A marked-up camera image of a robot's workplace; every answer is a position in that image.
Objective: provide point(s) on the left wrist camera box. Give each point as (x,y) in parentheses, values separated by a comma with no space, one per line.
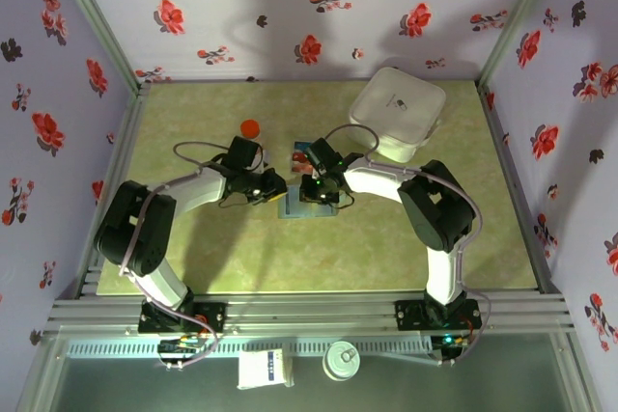
(264,157)

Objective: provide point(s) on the orange-capped pill bottle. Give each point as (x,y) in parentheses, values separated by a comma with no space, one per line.
(250,128)

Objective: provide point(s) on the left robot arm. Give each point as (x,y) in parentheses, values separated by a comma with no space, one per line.
(135,224)

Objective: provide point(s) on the white pill case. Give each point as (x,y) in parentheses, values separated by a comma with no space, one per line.
(396,110)

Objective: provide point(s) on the grey-green card holder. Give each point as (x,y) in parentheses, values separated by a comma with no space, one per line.
(309,213)

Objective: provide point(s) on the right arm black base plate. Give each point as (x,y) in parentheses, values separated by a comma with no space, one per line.
(408,315)

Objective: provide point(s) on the aluminium frame rail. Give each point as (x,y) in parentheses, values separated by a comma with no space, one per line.
(309,310)

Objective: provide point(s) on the aluminium side rail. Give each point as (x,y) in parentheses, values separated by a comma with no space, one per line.
(128,132)
(502,142)

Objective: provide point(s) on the white printed carton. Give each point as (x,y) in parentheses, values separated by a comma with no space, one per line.
(261,371)

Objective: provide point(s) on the aluminium corner post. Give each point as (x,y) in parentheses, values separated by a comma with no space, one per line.
(525,2)
(96,16)

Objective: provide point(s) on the silver tin can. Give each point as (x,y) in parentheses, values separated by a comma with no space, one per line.
(340,364)

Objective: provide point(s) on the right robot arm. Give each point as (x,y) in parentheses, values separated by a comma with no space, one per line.
(434,204)

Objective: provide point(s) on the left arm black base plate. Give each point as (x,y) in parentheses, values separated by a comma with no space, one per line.
(215,318)

